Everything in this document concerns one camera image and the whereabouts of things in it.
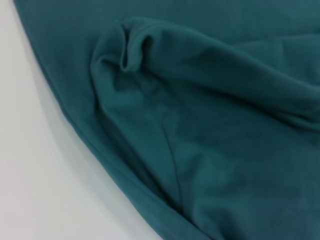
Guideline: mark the blue shirt with FREE print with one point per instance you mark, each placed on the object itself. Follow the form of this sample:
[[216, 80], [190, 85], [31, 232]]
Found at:
[[200, 125]]

